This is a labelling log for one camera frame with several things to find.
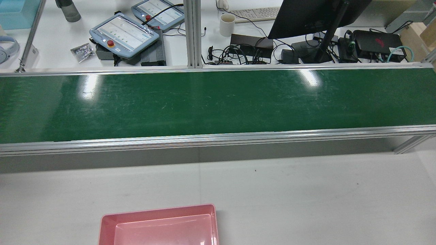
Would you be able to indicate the black flat hub box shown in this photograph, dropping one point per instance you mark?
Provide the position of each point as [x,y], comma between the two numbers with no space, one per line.
[250,42]

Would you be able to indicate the pink plastic box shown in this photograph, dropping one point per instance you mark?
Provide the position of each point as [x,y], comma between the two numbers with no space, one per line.
[163,226]

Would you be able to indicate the grey metal box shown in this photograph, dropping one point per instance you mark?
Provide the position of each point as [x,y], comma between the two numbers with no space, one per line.
[104,52]

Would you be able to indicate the black electronics box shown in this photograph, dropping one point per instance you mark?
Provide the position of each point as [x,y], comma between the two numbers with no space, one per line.
[345,51]

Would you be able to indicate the small white box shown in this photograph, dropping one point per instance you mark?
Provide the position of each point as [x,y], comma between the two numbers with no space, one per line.
[32,56]

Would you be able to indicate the cardboard box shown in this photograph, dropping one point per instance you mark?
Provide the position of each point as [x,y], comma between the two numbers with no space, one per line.
[417,39]

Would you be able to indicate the green conveyor belt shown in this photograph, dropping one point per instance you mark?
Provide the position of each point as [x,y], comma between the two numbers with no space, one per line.
[204,105]

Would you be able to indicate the black finned power adapter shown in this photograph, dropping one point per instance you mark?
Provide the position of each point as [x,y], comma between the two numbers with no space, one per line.
[155,54]

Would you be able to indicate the white mug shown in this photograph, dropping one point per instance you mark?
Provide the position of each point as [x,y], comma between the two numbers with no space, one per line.
[227,25]

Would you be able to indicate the small black adapter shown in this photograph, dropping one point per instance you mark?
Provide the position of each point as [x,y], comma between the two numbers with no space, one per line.
[289,56]

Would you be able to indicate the white keyboard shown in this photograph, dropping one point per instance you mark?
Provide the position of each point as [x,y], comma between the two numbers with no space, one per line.
[255,13]

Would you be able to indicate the small blue-grey teach pendant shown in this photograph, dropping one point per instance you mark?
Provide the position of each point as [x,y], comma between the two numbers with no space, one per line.
[160,12]

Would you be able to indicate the large blue-grey teach pendant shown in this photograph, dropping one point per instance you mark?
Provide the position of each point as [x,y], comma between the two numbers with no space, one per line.
[124,35]

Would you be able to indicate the black monitor stand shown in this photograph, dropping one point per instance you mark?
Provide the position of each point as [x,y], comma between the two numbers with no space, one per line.
[323,47]

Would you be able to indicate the black monitor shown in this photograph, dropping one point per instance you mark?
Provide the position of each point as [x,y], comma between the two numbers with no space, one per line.
[306,17]

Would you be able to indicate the silver foil bag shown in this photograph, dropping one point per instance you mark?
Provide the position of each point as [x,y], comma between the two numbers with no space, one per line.
[82,52]

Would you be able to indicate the black mini PC red logo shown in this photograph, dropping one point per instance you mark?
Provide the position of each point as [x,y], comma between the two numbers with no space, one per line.
[378,42]

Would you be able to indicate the dark grey bottle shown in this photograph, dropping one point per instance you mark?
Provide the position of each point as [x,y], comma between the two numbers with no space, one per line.
[69,12]

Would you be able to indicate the metal pole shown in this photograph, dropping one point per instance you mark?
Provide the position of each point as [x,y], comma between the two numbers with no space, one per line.
[31,37]

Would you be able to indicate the pale blue headphones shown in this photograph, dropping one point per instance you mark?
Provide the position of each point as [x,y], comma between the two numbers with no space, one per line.
[8,42]

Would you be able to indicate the grey metal case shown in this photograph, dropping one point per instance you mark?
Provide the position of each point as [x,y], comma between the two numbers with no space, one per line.
[415,13]

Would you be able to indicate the light blue plastic bin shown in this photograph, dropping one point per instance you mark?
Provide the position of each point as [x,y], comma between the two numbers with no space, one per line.
[17,13]

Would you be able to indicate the aluminium conveyor rail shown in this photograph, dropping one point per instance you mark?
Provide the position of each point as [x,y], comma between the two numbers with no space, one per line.
[136,71]
[204,139]

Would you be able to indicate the aluminium profile post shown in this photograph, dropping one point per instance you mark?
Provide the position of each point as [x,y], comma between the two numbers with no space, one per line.
[192,34]

